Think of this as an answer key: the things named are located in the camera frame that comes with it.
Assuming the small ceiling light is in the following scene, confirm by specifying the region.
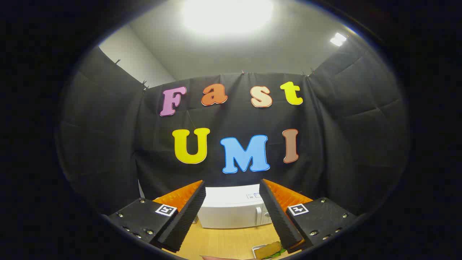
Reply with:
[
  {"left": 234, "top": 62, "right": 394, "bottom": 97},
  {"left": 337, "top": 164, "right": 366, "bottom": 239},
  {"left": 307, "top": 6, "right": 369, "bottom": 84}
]
[{"left": 330, "top": 32, "right": 347, "bottom": 47}]

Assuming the large ceiling light panel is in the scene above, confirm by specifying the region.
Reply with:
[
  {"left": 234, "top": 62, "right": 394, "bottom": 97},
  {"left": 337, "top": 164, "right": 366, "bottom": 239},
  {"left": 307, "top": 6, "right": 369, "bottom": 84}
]
[{"left": 180, "top": 0, "right": 275, "bottom": 36}]

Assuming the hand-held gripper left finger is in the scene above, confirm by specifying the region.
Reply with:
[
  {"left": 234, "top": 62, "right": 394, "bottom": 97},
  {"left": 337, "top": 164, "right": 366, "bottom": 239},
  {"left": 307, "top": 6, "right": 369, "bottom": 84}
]
[{"left": 108, "top": 180, "right": 207, "bottom": 253}]

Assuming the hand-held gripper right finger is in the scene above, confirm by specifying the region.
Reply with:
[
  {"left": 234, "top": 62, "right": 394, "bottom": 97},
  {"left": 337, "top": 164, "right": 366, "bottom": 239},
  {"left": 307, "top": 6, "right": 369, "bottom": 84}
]
[{"left": 259, "top": 179, "right": 358, "bottom": 253}]

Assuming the brown bread lettuce sandwich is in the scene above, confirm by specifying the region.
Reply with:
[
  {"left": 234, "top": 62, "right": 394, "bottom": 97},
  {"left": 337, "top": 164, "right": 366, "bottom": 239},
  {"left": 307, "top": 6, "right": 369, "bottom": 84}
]
[{"left": 256, "top": 241, "right": 287, "bottom": 260}]

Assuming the white microwave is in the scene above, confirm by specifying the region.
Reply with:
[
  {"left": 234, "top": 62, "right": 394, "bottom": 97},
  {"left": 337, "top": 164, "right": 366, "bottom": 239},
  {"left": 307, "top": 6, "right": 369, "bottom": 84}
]
[{"left": 197, "top": 184, "right": 273, "bottom": 229}]

